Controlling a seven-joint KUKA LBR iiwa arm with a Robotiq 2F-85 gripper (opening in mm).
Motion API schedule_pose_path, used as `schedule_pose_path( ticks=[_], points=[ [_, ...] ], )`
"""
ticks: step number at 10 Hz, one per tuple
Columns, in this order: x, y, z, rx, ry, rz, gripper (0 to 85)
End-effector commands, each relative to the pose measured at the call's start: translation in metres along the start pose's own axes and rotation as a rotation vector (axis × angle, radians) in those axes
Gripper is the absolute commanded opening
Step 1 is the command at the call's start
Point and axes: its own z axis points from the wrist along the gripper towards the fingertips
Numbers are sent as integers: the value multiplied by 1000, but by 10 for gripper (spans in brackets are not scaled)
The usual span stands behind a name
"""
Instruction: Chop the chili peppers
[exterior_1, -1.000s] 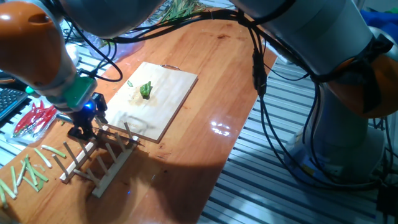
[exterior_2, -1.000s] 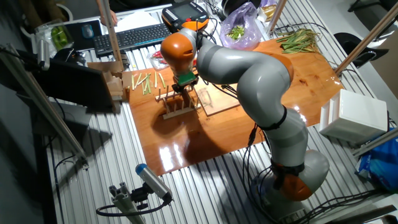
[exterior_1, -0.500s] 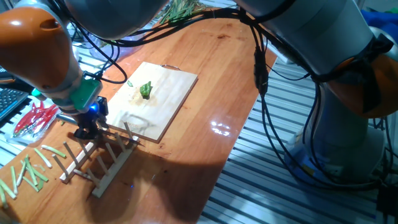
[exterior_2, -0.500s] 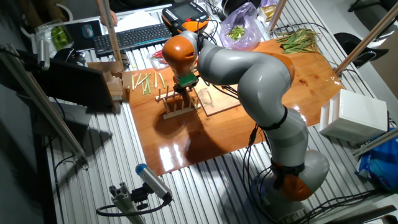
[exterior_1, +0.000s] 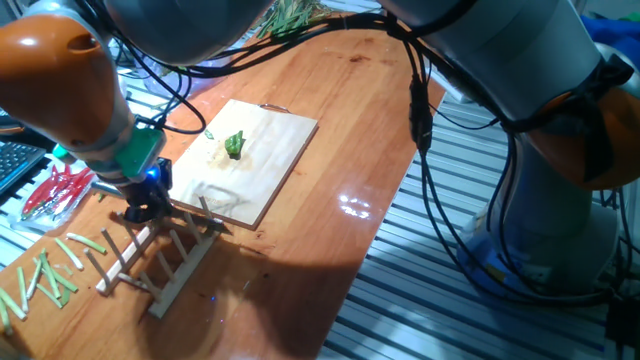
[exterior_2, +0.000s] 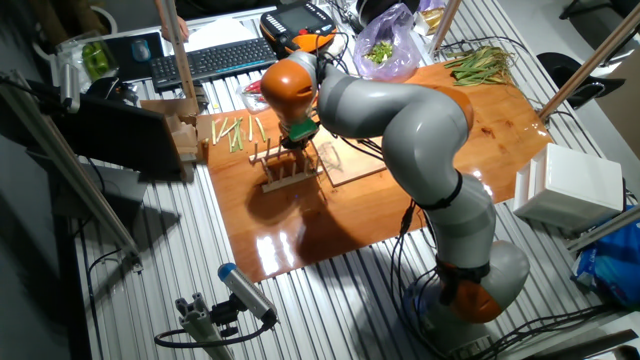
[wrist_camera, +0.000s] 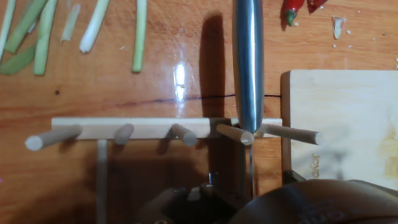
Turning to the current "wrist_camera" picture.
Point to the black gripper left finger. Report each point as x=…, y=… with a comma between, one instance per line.
x=186, y=205

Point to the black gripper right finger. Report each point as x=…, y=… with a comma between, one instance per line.
x=292, y=177

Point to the steel cleaver knife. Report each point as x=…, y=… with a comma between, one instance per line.
x=248, y=62

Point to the red chili pepper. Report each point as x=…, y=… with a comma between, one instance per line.
x=293, y=7
x=315, y=4

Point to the light wooden cutting board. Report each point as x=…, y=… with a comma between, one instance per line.
x=342, y=124

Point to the wooden peg dish rack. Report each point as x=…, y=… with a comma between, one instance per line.
x=140, y=127

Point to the large varnished wooden board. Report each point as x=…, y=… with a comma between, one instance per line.
x=93, y=93

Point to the white vegetable scrap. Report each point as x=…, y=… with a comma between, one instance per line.
x=338, y=26

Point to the green scallion stalk piece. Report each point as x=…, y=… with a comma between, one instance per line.
x=25, y=28
x=139, y=34
x=7, y=25
x=93, y=28
x=43, y=40
x=17, y=62

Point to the pale scallion peel piece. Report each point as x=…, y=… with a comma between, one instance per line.
x=70, y=23

